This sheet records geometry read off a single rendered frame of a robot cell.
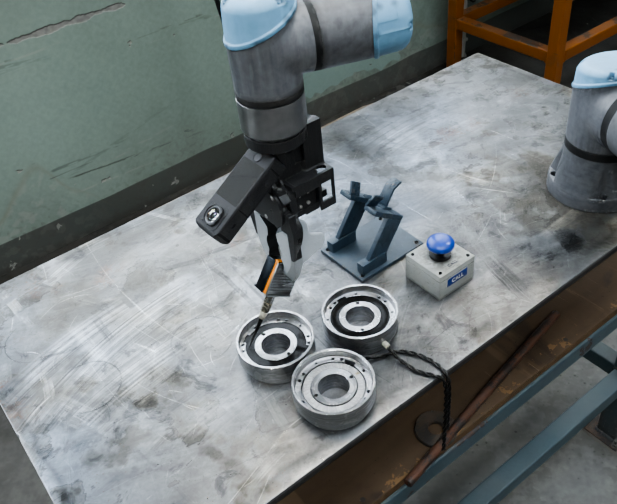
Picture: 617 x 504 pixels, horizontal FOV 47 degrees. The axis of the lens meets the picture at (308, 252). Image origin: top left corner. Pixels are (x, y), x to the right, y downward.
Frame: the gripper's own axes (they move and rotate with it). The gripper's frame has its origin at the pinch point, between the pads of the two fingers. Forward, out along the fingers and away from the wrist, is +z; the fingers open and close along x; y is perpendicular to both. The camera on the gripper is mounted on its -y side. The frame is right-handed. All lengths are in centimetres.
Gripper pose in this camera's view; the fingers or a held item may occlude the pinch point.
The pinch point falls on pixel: (281, 268)
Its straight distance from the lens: 91.5
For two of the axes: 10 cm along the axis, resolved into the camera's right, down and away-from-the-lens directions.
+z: 1.0, 7.6, 6.5
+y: 7.8, -4.6, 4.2
